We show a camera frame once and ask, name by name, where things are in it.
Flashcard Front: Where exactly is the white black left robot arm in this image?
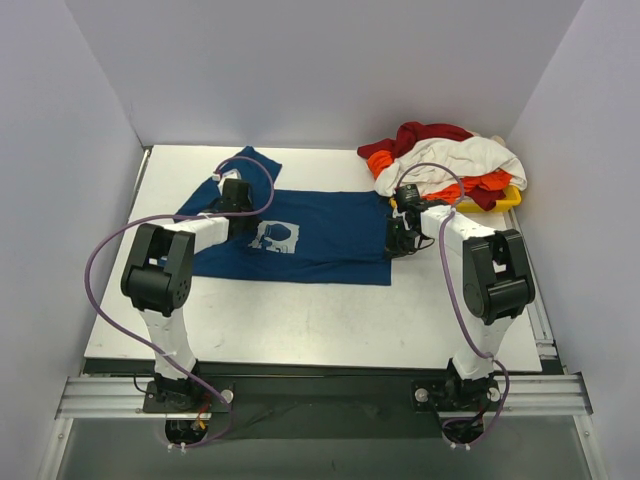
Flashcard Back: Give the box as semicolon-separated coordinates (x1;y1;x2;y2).
121;178;258;412

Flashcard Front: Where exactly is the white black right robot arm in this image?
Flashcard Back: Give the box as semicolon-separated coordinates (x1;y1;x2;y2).
388;199;535;408

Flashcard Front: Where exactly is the white t-shirt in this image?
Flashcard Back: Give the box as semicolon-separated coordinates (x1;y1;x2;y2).
374;136;527;197

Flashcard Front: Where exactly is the yellow plastic bin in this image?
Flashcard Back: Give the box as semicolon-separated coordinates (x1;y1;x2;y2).
457;185;522;213

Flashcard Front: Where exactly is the orange t-shirt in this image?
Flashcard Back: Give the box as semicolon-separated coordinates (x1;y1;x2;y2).
367;150;512;211

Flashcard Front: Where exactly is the blue Mickey Mouse t-shirt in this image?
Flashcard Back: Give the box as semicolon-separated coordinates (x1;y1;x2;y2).
193;146;391;286

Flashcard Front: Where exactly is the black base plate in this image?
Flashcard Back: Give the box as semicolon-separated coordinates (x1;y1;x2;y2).
135;366;509;446

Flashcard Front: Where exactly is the aluminium mounting rail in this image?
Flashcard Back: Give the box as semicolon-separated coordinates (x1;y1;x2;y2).
56;375;593;419

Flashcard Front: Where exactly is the dark red t-shirt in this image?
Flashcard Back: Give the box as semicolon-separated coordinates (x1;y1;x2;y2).
357;122;481;197

